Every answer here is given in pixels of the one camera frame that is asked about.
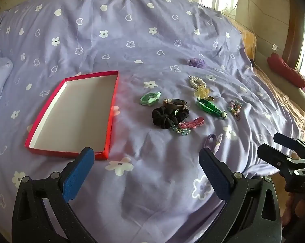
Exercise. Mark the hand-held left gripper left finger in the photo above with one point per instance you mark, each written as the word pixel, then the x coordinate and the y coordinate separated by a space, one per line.
pixel 77 174

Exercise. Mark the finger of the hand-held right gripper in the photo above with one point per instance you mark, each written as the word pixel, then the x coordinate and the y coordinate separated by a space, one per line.
pixel 270 154
pixel 284 141

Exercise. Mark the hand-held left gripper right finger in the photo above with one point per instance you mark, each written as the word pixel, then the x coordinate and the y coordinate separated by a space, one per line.
pixel 215 174

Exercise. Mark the pink hair clips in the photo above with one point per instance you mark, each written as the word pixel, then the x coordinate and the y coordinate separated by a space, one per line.
pixel 191 123

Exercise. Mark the red shallow box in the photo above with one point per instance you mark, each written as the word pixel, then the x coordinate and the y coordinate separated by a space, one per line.
pixel 74 111

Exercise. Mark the person's right hand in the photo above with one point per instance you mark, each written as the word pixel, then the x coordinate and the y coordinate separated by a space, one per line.
pixel 291 207

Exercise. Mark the red slipper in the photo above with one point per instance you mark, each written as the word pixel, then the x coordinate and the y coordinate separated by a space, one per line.
pixel 286 70

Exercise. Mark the pearl hair clip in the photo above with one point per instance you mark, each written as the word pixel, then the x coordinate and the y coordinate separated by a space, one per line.
pixel 196 81

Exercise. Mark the orange bed sheet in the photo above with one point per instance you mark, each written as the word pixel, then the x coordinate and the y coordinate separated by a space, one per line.
pixel 250 43

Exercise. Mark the purple flower scrunchie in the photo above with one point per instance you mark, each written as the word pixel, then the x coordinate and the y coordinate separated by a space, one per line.
pixel 196 62

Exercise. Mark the purple flower print blanket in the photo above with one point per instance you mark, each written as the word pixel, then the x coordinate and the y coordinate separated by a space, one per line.
pixel 142 30

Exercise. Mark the white wall socket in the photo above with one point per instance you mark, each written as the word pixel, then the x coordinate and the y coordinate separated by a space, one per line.
pixel 275 47

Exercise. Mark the wooden door frame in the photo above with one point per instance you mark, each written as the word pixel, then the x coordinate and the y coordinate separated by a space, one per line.
pixel 295 30

